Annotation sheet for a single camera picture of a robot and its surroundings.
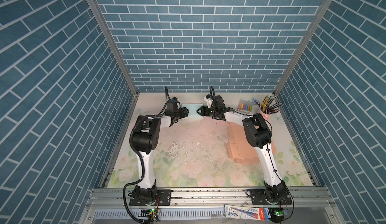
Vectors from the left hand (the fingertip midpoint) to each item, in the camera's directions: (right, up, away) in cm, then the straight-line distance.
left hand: (186, 110), depth 105 cm
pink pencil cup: (+53, -4, -9) cm, 54 cm away
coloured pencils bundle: (+55, +2, -6) cm, 55 cm away
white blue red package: (+31, -47, -35) cm, 66 cm away
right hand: (+8, 0, 0) cm, 8 cm away
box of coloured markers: (+43, +3, +7) cm, 44 cm away
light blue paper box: (+5, +1, -2) cm, 5 cm away
